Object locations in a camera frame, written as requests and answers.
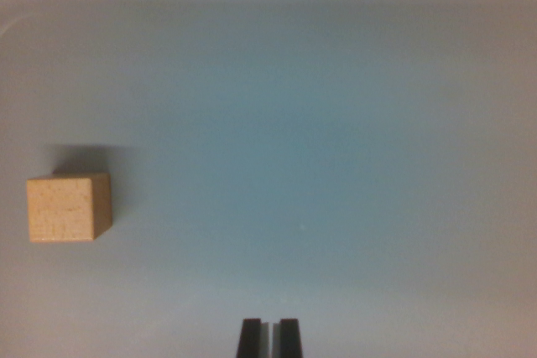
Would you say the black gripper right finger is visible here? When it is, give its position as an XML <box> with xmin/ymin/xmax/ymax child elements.
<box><xmin>272</xmin><ymin>318</ymin><xmax>305</xmax><ymax>358</ymax></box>

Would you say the light wooden cube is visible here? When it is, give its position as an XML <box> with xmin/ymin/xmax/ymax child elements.
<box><xmin>26</xmin><ymin>171</ymin><xmax>114</xmax><ymax>244</ymax></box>

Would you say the pale blue plastic tray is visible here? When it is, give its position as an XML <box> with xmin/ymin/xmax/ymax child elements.
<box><xmin>0</xmin><ymin>0</ymin><xmax>537</xmax><ymax>358</ymax></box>

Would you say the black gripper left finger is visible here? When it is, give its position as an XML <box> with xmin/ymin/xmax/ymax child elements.
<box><xmin>236</xmin><ymin>318</ymin><xmax>273</xmax><ymax>358</ymax></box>

